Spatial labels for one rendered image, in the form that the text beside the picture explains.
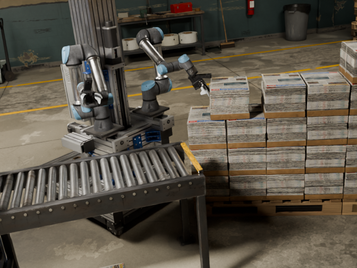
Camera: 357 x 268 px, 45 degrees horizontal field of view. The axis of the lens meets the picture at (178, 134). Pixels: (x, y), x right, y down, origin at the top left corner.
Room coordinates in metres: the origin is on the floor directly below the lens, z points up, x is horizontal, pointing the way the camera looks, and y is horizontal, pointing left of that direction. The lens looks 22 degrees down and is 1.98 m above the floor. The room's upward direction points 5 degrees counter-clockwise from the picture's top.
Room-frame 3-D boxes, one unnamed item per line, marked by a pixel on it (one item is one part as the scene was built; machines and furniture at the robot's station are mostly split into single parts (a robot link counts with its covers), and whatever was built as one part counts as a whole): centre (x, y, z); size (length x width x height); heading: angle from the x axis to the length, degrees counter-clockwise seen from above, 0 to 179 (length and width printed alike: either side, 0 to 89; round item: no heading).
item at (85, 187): (2.32, 0.59, 0.77); 0.47 x 0.05 x 0.05; 12
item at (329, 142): (3.11, -0.67, 0.40); 1.16 x 0.38 x 0.51; 83
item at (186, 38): (9.17, 0.22, 0.55); 1.80 x 0.70 x 1.09; 102
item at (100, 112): (3.06, 0.57, 0.98); 0.13 x 0.12 x 0.14; 110
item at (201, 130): (3.11, -0.67, 0.42); 1.17 x 0.39 x 0.83; 83
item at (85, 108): (2.78, 0.58, 1.12); 0.11 x 0.08 x 0.11; 110
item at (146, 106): (3.42, 0.21, 0.87); 0.15 x 0.15 x 0.10
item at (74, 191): (2.31, 0.65, 0.77); 0.47 x 0.05 x 0.05; 12
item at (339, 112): (3.06, -1.10, 0.86); 0.38 x 0.29 x 0.04; 172
